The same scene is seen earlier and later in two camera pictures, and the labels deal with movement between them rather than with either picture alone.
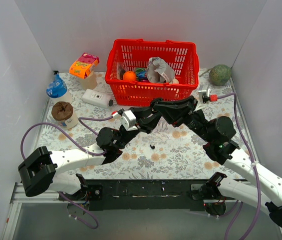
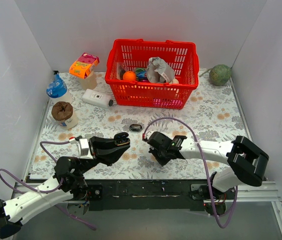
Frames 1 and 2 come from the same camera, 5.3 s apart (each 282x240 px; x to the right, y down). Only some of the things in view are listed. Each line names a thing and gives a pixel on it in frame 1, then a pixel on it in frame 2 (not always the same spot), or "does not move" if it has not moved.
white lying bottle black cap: [97, 98] does not move
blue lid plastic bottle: [56, 91] does not move
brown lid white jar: [62, 112] does not move
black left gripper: [138, 117] -> [97, 149]
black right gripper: [189, 110] -> [161, 146]
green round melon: [219, 74] does not move
